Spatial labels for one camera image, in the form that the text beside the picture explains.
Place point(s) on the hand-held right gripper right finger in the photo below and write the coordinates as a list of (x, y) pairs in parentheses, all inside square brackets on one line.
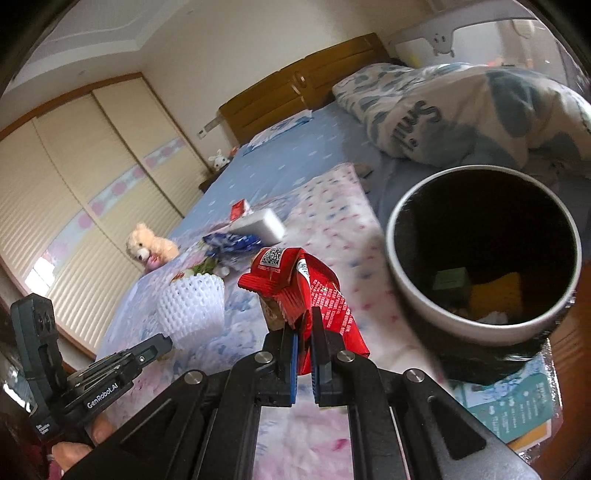
[(315, 369)]

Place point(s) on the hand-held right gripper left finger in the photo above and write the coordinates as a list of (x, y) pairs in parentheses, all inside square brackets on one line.
[(292, 364)]

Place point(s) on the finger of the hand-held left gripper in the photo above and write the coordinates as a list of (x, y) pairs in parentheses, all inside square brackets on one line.
[(152, 348)]

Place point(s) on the white foam net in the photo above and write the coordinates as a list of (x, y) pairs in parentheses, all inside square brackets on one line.
[(189, 300)]

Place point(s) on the red snack wrapper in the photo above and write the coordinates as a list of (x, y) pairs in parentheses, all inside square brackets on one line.
[(323, 295)]

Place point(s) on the dark green snack wrapper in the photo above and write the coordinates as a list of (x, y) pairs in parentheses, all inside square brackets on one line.
[(205, 267)]

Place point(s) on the blue snack wrapper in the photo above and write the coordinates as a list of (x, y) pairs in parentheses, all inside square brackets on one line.
[(231, 241)]

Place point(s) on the white foam block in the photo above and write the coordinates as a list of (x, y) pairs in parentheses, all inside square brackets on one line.
[(258, 225)]

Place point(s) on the white round trash bin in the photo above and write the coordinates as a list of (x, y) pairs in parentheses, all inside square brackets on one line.
[(461, 323)]

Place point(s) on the green snack packet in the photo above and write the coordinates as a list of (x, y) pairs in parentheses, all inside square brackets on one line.
[(450, 278)]

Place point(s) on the small red box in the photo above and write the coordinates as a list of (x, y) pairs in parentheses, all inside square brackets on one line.
[(240, 210)]

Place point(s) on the white tissue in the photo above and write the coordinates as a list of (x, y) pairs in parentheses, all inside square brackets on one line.
[(494, 317)]

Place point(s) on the large orange foam net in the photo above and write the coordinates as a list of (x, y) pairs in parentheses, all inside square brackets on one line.
[(496, 293)]

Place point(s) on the white rimmed trash bin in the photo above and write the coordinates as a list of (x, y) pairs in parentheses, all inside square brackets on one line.
[(485, 217)]

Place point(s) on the person's left hand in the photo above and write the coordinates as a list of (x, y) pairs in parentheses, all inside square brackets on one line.
[(71, 454)]

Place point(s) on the beige teddy bear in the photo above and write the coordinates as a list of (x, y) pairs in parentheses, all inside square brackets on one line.
[(147, 244)]

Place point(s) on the beige sliding-door wardrobe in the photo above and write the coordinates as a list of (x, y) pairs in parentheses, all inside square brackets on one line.
[(92, 184)]

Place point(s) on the dark wooden nightstand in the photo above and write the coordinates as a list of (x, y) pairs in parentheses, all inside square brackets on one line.
[(208, 182)]

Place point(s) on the bed with blue sheet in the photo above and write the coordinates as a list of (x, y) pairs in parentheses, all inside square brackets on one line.
[(286, 170)]

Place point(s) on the teal picture book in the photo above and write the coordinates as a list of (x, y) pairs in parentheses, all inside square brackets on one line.
[(508, 406)]

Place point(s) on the white rabbit toy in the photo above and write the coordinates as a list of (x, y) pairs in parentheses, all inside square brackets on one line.
[(218, 160)]

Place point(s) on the blue patterned pillow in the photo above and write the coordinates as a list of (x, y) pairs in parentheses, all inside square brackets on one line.
[(281, 129)]

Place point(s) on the wooden headboard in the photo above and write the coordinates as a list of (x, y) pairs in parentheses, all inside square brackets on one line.
[(277, 92)]

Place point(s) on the white and blue duvet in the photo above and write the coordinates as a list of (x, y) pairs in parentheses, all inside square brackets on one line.
[(461, 106)]

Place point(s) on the wall switch panel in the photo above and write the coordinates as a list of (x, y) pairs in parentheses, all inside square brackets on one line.
[(202, 134)]

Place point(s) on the grey mesh bed rail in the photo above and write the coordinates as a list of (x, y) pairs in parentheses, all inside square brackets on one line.
[(429, 32)]

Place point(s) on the cream wall-mounted device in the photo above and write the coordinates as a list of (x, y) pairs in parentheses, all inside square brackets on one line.
[(522, 25)]

